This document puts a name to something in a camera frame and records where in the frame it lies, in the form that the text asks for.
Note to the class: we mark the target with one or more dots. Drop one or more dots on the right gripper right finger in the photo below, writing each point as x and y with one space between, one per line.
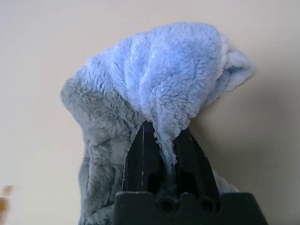
197 168

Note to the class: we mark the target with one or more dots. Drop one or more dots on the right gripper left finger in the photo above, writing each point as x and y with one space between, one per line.
140 161

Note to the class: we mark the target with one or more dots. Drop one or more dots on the fluffy light blue rag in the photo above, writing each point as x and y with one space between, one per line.
164 70

